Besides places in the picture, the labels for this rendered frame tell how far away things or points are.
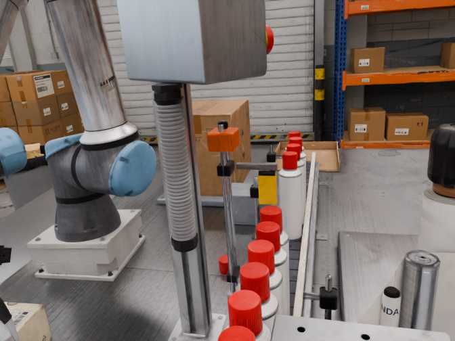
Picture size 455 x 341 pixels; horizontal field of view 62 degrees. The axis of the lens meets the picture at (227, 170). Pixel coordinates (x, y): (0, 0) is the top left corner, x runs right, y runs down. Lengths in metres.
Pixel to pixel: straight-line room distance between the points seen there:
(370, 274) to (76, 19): 0.72
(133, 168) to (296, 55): 4.27
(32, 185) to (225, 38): 2.85
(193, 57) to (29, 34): 5.86
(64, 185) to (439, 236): 0.74
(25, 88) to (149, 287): 3.61
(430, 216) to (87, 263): 0.70
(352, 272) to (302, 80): 4.25
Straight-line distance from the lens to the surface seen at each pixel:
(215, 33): 0.41
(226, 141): 0.58
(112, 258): 0.92
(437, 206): 0.70
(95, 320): 0.84
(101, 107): 0.77
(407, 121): 4.52
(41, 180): 3.18
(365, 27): 5.07
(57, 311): 0.90
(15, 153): 0.67
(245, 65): 0.43
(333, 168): 1.54
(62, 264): 0.98
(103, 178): 0.79
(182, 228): 0.48
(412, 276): 0.52
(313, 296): 0.69
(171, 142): 0.45
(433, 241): 0.73
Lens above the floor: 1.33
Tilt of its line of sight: 19 degrees down
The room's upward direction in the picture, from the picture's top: 4 degrees counter-clockwise
